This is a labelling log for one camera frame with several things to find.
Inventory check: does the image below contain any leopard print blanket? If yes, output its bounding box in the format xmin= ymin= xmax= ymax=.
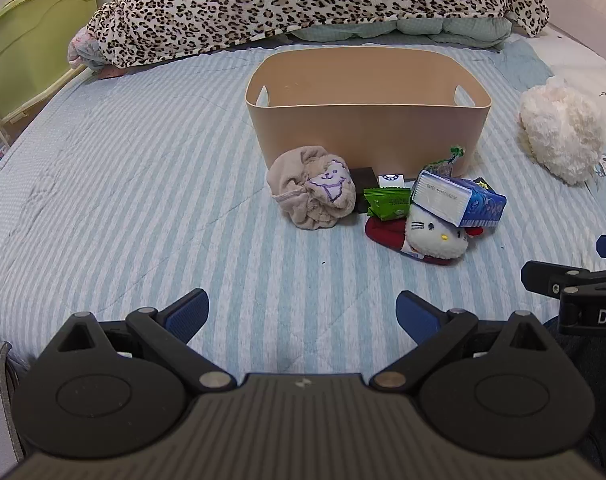
xmin=87 ymin=0 xmax=550 ymax=69

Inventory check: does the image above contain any dark brown small box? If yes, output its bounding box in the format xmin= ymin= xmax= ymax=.
xmin=350 ymin=166 xmax=380 ymax=214

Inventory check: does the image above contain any green snack packet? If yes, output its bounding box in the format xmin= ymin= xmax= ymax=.
xmin=363 ymin=186 xmax=414 ymax=221

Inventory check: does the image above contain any blue tissue pack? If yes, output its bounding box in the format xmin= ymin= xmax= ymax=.
xmin=410 ymin=170 xmax=508 ymax=231

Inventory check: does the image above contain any beige rolled socks purple drawing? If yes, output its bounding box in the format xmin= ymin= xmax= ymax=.
xmin=266 ymin=146 xmax=356 ymax=231

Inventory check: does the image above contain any blue striped bed cover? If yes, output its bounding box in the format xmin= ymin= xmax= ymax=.
xmin=0 ymin=40 xmax=606 ymax=376

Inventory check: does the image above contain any pale green quilt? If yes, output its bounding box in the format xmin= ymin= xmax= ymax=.
xmin=287 ymin=15 xmax=514 ymax=54

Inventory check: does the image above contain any green candy wrapper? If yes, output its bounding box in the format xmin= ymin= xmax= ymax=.
xmin=422 ymin=146 xmax=466 ymax=180

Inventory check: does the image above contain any green headboard furniture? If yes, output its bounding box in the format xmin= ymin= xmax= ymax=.
xmin=0 ymin=0 xmax=102 ymax=127

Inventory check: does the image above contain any pink floral cloth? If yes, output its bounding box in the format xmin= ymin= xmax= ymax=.
xmin=67 ymin=27 xmax=104 ymax=74

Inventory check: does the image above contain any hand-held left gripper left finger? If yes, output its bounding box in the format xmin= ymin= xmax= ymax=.
xmin=42 ymin=288 xmax=237 ymax=395

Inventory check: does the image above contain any beige storage basket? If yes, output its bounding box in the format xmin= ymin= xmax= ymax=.
xmin=245 ymin=46 xmax=492 ymax=181

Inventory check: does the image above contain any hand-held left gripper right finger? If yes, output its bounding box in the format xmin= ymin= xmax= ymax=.
xmin=370 ymin=290 xmax=564 ymax=392

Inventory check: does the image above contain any red cat plush slipper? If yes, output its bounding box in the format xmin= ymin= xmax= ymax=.
xmin=365 ymin=205 xmax=484 ymax=265

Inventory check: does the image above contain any white fluffy plush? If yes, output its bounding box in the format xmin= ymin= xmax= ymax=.
xmin=519 ymin=76 xmax=605 ymax=186

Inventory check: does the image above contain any grey fabric item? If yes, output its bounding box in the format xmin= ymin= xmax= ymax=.
xmin=0 ymin=342 xmax=26 ymax=480

